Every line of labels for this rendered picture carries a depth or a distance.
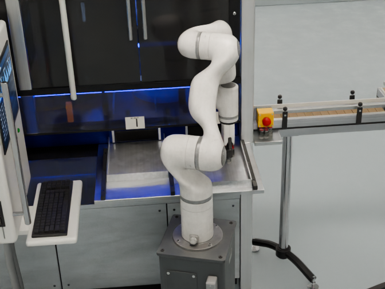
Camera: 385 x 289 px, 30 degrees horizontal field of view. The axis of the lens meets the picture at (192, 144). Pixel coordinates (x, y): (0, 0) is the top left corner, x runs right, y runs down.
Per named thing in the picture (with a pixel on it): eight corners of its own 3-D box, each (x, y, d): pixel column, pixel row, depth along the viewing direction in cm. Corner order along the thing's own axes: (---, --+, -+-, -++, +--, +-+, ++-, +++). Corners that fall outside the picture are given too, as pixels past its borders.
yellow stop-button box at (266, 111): (255, 120, 333) (255, 106, 329) (271, 119, 333) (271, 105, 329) (258, 128, 326) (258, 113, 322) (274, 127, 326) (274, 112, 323)
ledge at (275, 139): (250, 132, 344) (250, 128, 343) (277, 130, 344) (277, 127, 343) (254, 145, 331) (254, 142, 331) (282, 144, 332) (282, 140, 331)
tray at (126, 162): (109, 143, 334) (108, 136, 332) (164, 140, 335) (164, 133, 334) (106, 182, 304) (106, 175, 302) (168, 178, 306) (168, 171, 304)
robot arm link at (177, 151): (208, 206, 257) (206, 147, 245) (158, 199, 261) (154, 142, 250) (216, 188, 267) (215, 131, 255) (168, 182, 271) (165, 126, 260)
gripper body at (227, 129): (217, 113, 308) (218, 136, 313) (220, 124, 299) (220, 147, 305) (235, 112, 309) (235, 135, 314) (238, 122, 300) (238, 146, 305)
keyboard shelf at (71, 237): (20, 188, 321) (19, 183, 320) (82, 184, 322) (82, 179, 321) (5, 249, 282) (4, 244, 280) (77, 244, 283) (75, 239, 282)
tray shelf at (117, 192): (98, 147, 334) (98, 144, 334) (247, 138, 338) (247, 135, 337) (94, 204, 293) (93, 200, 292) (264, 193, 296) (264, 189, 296)
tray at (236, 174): (184, 150, 326) (183, 143, 324) (240, 147, 327) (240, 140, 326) (189, 190, 296) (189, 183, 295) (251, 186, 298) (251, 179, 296)
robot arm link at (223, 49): (183, 170, 261) (226, 175, 257) (175, 166, 249) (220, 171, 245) (201, 36, 267) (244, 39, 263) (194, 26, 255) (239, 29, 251)
